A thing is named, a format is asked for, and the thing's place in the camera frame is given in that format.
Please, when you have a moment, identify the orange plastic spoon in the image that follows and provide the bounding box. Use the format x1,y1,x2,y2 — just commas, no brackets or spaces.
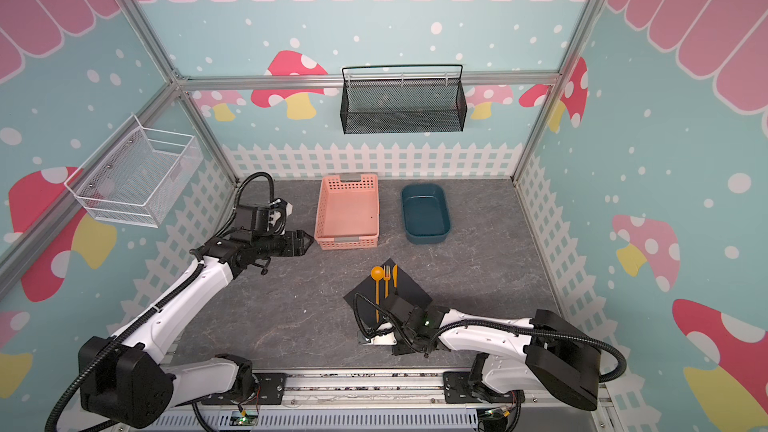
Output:
370,266,385,306

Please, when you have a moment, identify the orange plastic fork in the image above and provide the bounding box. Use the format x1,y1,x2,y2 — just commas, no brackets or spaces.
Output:
384,265,392,298

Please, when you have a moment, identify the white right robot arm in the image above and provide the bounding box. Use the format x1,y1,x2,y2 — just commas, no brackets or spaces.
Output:
371,298,601,411

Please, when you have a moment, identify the pink perforated plastic basket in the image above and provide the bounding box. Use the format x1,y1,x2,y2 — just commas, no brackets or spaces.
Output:
314,173,380,251

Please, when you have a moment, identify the teal plastic tub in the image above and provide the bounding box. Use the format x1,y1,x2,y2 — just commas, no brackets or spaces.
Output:
401,183,451,245

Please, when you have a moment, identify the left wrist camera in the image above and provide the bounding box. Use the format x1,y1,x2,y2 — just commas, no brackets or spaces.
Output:
233,198,293,236

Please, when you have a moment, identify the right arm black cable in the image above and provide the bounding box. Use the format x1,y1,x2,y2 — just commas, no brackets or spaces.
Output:
352,292,628,384

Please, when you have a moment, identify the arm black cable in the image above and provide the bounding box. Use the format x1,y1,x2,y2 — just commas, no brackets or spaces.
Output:
352,292,628,384
44,171,276,432

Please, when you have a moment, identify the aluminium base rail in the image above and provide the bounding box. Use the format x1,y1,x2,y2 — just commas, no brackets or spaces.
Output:
149,369,623,431

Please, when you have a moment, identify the white wire wall basket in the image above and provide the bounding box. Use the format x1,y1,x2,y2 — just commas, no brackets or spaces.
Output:
64,116,204,228

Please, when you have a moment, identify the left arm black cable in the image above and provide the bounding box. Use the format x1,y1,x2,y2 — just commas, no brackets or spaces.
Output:
44,171,276,432

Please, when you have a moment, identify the black wire wall basket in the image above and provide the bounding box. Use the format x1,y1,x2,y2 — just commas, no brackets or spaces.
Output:
340,64,468,134

